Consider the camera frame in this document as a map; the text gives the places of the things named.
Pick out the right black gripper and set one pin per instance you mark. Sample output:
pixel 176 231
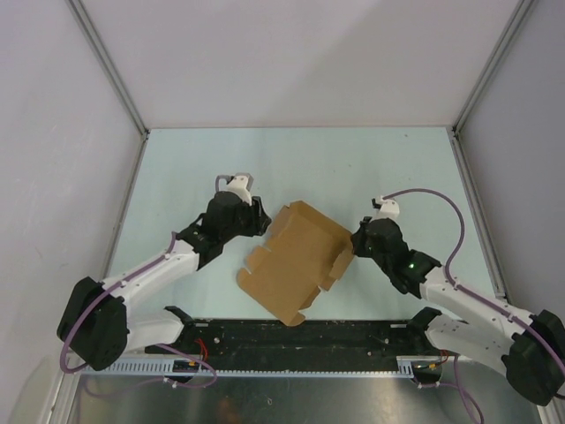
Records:
pixel 357 238

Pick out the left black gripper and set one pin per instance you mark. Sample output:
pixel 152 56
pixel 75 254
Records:
pixel 258 219

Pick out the brown cardboard box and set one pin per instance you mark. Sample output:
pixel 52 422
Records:
pixel 305 253

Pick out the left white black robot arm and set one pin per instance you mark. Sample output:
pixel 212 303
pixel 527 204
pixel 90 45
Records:
pixel 99 323

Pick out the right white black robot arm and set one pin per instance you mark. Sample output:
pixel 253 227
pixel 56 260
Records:
pixel 526 348

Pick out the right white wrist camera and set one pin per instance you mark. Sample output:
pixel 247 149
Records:
pixel 385 208

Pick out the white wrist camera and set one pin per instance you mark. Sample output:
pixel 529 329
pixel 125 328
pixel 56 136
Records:
pixel 240 184
pixel 385 208

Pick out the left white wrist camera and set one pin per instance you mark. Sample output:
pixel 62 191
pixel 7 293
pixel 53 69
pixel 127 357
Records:
pixel 240 184

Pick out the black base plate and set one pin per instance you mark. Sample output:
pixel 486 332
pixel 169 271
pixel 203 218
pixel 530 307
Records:
pixel 214 337

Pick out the right aluminium frame post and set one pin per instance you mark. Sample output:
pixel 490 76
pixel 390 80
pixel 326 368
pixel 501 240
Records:
pixel 502 47

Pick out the aluminium frame post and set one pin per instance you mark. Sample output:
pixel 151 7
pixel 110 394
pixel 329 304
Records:
pixel 502 47
pixel 106 62

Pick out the grey slotted cable duct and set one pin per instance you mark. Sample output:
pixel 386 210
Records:
pixel 292 364

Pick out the left aluminium frame post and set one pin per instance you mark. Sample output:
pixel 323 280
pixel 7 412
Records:
pixel 106 62

